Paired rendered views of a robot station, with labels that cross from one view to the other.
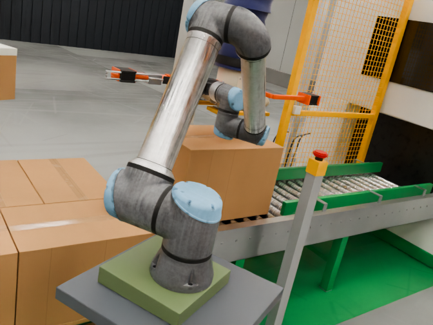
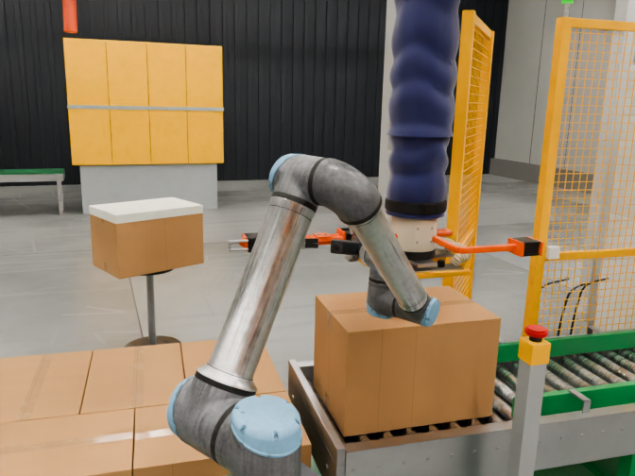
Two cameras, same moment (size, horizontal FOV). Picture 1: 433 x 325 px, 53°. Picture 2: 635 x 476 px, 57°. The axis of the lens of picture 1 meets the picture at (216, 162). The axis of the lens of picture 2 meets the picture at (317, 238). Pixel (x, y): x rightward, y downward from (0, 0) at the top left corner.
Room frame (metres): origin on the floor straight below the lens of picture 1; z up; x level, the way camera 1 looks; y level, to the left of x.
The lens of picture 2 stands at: (0.14, -0.49, 1.71)
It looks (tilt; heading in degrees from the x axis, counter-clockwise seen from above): 13 degrees down; 22
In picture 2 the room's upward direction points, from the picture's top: 1 degrees clockwise
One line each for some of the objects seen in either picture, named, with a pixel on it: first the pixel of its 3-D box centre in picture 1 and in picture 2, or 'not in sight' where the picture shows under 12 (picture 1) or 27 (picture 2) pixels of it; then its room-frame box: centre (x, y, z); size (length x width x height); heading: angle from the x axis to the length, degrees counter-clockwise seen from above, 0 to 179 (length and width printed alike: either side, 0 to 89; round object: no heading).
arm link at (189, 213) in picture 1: (190, 217); (263, 445); (1.14, 0.04, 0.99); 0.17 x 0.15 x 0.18; 73
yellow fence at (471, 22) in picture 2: not in sight; (463, 233); (3.21, -0.05, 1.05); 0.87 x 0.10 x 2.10; 0
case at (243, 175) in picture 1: (211, 171); (401, 353); (2.25, 0.02, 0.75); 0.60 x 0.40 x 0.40; 129
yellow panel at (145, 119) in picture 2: not in sight; (146, 127); (7.66, 5.51, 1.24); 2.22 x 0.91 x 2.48; 133
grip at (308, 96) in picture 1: (308, 98); (524, 246); (2.25, -0.40, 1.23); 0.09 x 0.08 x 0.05; 39
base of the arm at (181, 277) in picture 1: (184, 259); not in sight; (1.14, 0.04, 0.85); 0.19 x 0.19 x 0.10
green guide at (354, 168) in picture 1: (314, 169); (596, 338); (3.18, -0.74, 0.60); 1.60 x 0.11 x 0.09; 128
